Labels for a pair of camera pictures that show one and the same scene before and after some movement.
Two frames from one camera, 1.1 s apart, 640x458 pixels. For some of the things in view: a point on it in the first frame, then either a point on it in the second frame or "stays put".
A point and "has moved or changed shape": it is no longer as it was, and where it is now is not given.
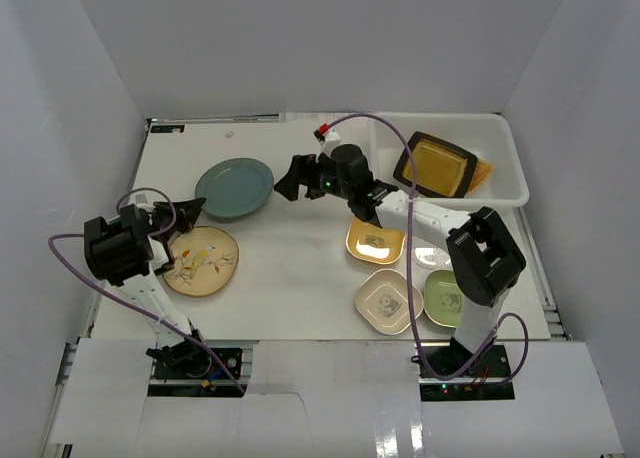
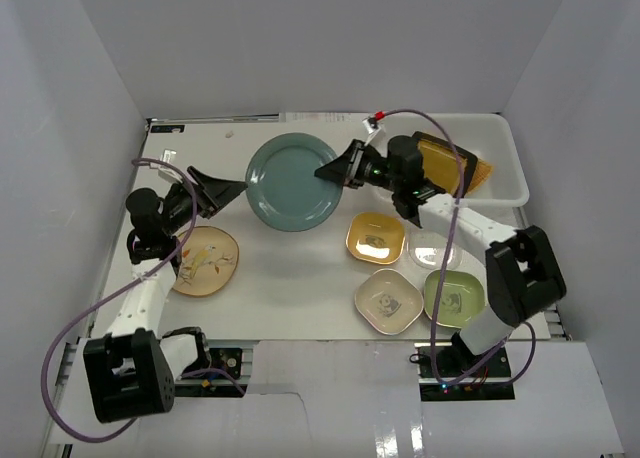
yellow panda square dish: x=372 y=243 stays put
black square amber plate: x=439 y=167 stays put
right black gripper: x=304 y=171 -> x=347 y=168
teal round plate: x=234 y=187 has moved or changed shape
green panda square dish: x=443 y=299 stays put
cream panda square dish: x=386 y=302 stays put
